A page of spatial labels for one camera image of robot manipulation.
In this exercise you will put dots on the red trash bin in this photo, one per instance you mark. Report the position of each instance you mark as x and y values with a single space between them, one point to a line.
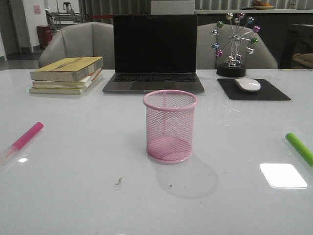
44 35

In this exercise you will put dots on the top yellow book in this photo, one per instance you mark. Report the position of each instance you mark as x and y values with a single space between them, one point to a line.
68 69

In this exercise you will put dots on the grey armchair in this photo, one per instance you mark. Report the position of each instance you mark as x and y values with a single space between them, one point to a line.
81 40
206 58

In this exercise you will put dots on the left grey armchair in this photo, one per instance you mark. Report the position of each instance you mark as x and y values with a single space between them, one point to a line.
81 40

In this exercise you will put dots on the pink highlighter pen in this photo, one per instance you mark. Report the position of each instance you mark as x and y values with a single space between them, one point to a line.
11 151

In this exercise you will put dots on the right grey armchair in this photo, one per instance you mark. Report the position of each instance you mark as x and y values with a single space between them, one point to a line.
206 58

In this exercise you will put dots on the bottom book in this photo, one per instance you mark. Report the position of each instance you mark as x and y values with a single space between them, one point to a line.
33 90

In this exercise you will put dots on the white computer mouse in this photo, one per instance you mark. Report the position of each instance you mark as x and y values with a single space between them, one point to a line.
247 84

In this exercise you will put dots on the fruit bowl on counter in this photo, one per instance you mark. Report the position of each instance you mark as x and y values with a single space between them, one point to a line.
259 5

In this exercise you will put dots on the pink mesh pen holder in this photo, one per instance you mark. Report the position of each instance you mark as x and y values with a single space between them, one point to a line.
169 125

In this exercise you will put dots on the grey laptop computer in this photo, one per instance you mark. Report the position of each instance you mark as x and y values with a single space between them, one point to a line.
154 52

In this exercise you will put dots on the middle book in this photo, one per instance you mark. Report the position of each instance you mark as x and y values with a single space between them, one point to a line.
83 83

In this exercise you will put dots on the ferris wheel desk ornament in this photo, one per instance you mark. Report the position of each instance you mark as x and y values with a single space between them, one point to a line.
234 38

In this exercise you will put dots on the green highlighter pen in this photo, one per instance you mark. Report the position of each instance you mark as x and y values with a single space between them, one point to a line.
300 147

